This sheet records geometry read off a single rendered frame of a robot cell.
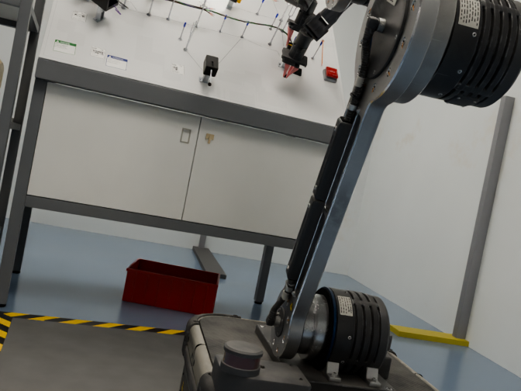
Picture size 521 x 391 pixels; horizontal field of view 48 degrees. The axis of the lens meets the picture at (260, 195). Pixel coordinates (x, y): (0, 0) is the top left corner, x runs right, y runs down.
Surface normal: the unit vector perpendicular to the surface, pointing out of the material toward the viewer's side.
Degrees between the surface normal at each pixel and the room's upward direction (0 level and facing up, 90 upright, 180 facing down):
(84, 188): 90
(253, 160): 90
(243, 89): 51
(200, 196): 90
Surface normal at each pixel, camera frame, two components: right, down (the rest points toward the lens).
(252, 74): 0.36, -0.55
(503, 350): -0.96, -0.18
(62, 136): 0.29, 0.08
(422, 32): 0.13, 0.33
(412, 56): 0.07, 0.55
